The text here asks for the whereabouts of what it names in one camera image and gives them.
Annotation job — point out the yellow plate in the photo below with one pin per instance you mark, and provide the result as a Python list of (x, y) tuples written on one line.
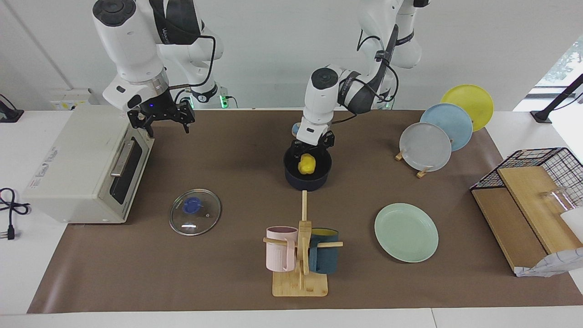
[(473, 100)]

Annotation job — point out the wooden mug tree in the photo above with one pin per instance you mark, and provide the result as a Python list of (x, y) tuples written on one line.
[(300, 287)]

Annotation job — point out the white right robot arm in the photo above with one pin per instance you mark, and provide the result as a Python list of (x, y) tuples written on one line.
[(127, 41)]

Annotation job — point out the yellow lemon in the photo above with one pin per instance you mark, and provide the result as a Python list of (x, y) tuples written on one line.
[(306, 166)]

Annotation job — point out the clear glass cup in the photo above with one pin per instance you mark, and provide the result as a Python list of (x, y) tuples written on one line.
[(558, 200)]

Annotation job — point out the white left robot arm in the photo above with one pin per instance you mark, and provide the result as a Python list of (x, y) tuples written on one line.
[(321, 105)]

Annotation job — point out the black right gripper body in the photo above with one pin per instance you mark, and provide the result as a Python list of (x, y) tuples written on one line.
[(157, 104)]

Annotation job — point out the light blue plate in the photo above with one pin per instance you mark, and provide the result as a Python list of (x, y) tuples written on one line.
[(455, 123)]

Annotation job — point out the white wall socket box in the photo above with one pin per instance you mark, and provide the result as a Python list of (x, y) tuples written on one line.
[(68, 102)]

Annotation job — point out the light green plate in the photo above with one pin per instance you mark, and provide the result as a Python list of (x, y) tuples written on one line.
[(406, 233)]

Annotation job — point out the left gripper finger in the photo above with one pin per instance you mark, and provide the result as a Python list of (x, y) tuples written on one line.
[(319, 151), (297, 149)]

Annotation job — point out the round blue kitchen timer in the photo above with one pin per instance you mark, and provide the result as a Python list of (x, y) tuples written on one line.
[(295, 131)]

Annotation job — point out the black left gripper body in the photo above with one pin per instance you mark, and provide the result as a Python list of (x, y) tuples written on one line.
[(328, 139)]

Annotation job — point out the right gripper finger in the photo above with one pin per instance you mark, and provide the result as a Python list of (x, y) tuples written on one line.
[(188, 114), (136, 119)]

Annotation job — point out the glass pot lid blue knob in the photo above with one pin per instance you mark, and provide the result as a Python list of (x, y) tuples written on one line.
[(191, 206)]

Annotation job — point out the pink mug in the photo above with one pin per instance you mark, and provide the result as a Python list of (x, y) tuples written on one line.
[(280, 255)]

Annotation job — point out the grey plate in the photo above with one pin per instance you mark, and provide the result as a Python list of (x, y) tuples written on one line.
[(426, 146)]

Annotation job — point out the black camera stand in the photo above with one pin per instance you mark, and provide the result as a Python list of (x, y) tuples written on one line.
[(542, 116), (11, 116)]

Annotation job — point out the beige toaster oven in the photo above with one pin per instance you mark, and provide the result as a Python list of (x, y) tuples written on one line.
[(77, 159)]

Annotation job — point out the dark teal mug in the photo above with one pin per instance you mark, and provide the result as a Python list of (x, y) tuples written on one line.
[(325, 262)]

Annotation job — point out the brown paper table mat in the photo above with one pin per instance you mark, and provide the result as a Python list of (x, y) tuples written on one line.
[(227, 159)]

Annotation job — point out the wooden plate rack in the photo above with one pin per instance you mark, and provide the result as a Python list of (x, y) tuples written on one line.
[(423, 172)]

